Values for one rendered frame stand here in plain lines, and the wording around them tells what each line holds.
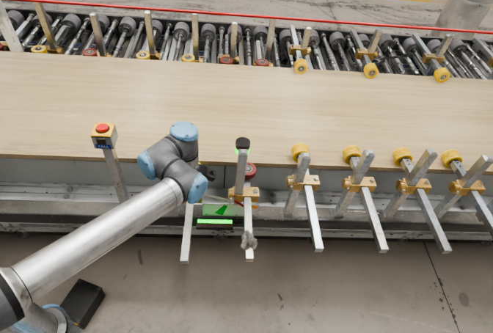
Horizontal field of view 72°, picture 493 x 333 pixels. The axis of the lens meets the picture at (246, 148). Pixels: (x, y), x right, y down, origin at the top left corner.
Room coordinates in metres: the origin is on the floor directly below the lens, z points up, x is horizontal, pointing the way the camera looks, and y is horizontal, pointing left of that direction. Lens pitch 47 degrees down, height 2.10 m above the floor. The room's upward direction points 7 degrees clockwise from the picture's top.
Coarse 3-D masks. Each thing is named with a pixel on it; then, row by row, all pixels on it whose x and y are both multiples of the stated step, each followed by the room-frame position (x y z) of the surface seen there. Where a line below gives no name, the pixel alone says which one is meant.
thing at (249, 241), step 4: (244, 232) 0.70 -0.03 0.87; (248, 232) 0.70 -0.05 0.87; (244, 236) 0.68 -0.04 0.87; (248, 236) 0.68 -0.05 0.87; (252, 236) 0.68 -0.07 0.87; (244, 240) 0.66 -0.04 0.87; (248, 240) 0.66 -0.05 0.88; (252, 240) 0.66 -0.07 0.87; (256, 240) 0.67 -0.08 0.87; (244, 244) 0.64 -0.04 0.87; (248, 244) 0.64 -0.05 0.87; (252, 244) 0.65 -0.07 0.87; (256, 244) 0.65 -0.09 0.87; (244, 248) 0.63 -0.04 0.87; (248, 248) 0.63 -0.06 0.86; (252, 248) 0.63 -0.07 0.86
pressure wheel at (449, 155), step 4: (444, 152) 1.21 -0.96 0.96; (448, 152) 1.20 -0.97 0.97; (452, 152) 1.20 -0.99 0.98; (456, 152) 1.20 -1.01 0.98; (440, 156) 1.21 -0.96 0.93; (444, 156) 1.19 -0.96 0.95; (448, 156) 1.18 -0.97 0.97; (452, 156) 1.17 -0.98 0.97; (456, 156) 1.17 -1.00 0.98; (460, 156) 1.18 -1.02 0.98; (444, 160) 1.18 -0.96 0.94; (448, 160) 1.16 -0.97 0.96; (452, 160) 1.16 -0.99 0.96; (456, 160) 1.17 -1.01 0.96; (460, 160) 1.17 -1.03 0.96; (448, 164) 1.17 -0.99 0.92
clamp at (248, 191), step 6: (234, 186) 0.91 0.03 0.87; (228, 192) 0.88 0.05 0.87; (234, 192) 0.88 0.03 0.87; (246, 192) 0.89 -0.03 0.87; (252, 192) 0.89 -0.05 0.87; (258, 192) 0.90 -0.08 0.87; (228, 198) 0.87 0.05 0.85; (234, 198) 0.87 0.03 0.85; (240, 198) 0.87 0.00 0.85; (252, 198) 0.88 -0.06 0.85
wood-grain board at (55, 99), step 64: (0, 64) 1.54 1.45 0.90; (64, 64) 1.62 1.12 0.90; (128, 64) 1.70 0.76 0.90; (192, 64) 1.78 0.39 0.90; (0, 128) 1.06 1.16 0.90; (64, 128) 1.11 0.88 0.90; (128, 128) 1.16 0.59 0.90; (256, 128) 1.28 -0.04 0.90; (320, 128) 1.34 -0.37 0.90; (384, 128) 1.40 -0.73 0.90; (448, 128) 1.47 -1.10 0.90
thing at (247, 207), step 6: (246, 180) 0.96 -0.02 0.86; (246, 186) 0.93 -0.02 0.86; (246, 198) 0.87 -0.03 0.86; (246, 204) 0.84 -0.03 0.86; (246, 210) 0.81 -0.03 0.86; (246, 216) 0.77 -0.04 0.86; (246, 222) 0.75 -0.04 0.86; (246, 228) 0.72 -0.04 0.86; (246, 252) 0.61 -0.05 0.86; (252, 252) 0.62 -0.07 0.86; (246, 258) 0.59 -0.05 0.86; (252, 258) 0.59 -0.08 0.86
